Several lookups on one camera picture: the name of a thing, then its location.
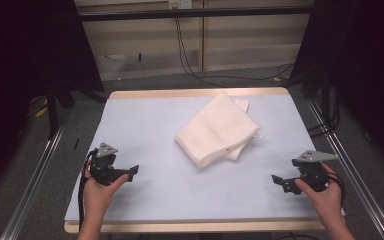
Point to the small black floor item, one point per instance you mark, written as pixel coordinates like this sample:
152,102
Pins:
76,143

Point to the white cloth towel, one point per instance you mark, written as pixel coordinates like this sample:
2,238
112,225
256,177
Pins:
218,128

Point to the aluminium floor rail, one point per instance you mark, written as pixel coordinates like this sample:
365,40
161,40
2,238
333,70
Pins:
30,193
356,186

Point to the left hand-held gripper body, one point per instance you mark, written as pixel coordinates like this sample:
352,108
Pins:
102,166

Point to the wooden table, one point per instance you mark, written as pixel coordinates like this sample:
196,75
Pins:
196,92

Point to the black metal stand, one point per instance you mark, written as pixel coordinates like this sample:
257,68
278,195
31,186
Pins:
325,100
51,113

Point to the person's right hand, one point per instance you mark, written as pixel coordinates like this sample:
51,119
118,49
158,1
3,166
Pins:
326,201

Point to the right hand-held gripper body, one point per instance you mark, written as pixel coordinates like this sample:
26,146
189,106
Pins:
310,173

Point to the small yellow floor item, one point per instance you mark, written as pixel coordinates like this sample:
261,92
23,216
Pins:
42,112

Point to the light blue foam mat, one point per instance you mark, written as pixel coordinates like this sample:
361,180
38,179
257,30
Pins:
146,186

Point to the white wall power outlet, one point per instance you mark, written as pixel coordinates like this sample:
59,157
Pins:
180,4

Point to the dark curtain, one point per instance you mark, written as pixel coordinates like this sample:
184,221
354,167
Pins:
366,66
23,66

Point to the black horizontal metal bar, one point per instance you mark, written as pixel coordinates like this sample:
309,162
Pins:
193,13

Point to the person's left hand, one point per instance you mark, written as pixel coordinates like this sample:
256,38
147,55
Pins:
96,196

